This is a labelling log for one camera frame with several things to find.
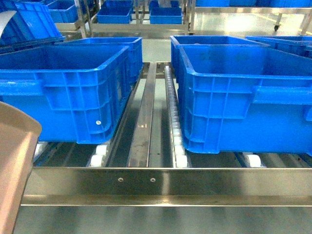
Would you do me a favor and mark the metal shelf rack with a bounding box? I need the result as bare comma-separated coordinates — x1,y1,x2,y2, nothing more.
20,0,312,208

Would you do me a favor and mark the blue bin front right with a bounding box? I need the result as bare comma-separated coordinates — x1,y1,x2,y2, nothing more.
178,45,312,155

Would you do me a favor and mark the beige plastic dustpan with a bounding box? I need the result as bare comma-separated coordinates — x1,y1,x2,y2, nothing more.
0,102,42,234

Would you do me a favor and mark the blue bin front left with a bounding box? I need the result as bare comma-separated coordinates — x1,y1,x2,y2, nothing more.
0,44,131,144

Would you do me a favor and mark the tilted blue bin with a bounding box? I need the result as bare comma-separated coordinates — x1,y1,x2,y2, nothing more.
0,0,62,46

